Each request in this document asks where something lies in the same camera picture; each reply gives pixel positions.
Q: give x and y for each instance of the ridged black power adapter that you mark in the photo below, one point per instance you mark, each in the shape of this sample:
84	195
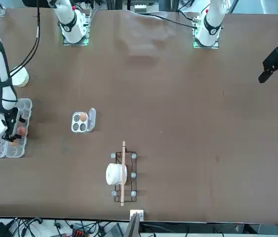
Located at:
115	230

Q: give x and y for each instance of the brown egg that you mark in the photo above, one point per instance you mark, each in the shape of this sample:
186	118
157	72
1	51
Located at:
14	143
22	130
83	116

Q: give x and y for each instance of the red black connector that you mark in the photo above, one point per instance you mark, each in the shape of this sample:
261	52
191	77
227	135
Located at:
78	233

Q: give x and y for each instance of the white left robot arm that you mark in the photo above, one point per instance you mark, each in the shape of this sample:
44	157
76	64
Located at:
210	27

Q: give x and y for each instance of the clear four-slot egg tray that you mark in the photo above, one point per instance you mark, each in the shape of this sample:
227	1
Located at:
92	119

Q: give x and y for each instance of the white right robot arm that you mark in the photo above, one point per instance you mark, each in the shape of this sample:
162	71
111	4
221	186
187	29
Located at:
73	29

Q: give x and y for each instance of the aluminium frame post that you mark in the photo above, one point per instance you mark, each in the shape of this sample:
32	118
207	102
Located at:
134	224

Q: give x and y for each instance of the grey power box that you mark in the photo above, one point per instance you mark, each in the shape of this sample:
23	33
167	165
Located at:
140	8

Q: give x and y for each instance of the cream white bowl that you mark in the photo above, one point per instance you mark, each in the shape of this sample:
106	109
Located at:
22	77

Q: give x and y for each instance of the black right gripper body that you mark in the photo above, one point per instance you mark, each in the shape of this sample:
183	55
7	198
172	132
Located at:
10	128

